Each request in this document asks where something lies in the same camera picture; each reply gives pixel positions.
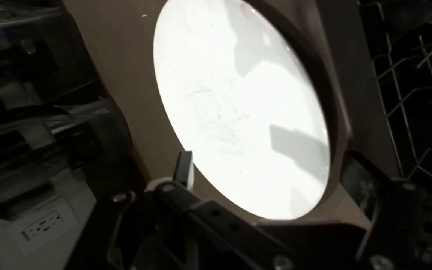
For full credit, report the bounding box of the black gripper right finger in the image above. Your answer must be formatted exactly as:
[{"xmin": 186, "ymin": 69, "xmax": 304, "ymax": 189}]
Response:
[{"xmin": 340, "ymin": 148, "xmax": 432, "ymax": 270}]

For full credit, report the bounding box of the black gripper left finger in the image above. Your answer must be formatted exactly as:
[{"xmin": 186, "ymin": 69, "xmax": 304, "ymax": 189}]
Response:
[{"xmin": 145, "ymin": 148, "xmax": 297, "ymax": 270}]

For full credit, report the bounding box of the metal wire dishwasher rack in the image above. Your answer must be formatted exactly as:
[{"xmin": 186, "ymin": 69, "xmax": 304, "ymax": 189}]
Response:
[{"xmin": 360, "ymin": 0, "xmax": 432, "ymax": 184}]

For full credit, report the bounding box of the white round plate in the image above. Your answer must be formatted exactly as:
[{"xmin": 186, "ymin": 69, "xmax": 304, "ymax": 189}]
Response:
[{"xmin": 151, "ymin": 0, "xmax": 333, "ymax": 222}]

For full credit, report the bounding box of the white wall outlet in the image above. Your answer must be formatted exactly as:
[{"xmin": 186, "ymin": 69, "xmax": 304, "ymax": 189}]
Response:
[{"xmin": 19, "ymin": 210, "xmax": 63, "ymax": 243}]

